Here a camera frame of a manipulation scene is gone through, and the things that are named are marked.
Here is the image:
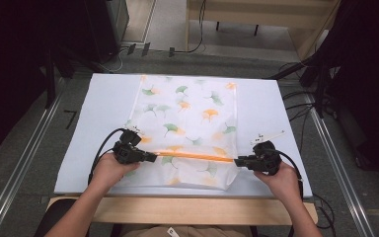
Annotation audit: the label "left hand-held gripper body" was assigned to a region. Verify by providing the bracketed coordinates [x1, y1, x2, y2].
[112, 124, 146, 165]

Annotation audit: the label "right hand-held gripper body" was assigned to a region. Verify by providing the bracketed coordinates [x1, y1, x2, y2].
[249, 129, 286, 176]

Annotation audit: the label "leaf-print bag with orange zipper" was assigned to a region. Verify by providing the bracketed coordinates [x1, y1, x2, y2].
[113, 74, 240, 192]

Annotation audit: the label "person's right hand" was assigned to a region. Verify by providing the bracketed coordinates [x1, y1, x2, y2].
[254, 161, 302, 202]

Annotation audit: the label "person's left hand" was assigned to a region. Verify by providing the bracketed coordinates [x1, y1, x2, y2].
[90, 151, 141, 196]

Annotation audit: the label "white table mat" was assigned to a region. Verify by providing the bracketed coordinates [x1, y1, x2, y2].
[53, 72, 314, 199]

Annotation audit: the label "wooden table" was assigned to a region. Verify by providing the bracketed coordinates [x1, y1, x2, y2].
[46, 195, 319, 226]

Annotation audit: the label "person's beige trousers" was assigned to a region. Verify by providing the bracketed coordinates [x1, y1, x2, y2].
[119, 224, 255, 237]

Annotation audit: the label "black metal stand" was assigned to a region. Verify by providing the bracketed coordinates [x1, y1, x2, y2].
[265, 54, 335, 119]
[43, 45, 59, 110]

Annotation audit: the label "black chair seat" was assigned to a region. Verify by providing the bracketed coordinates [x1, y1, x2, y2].
[34, 198, 92, 237]

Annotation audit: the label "black cabinet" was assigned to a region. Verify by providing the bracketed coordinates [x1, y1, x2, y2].
[84, 0, 130, 64]

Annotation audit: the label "light wooden bench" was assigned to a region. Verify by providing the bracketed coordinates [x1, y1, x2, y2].
[185, 0, 343, 62]

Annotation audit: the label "left hand-held gripper black cable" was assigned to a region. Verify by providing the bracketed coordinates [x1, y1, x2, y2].
[87, 127, 126, 186]

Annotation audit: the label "black floor cables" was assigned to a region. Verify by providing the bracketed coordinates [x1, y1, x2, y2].
[278, 61, 318, 152]

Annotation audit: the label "metal floor rail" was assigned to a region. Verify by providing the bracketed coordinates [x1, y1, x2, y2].
[0, 77, 67, 237]
[303, 93, 377, 237]

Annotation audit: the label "white floor cable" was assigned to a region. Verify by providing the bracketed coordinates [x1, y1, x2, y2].
[98, 48, 128, 74]

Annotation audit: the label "black cable with plug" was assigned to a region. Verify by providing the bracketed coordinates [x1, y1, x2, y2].
[168, 0, 209, 58]

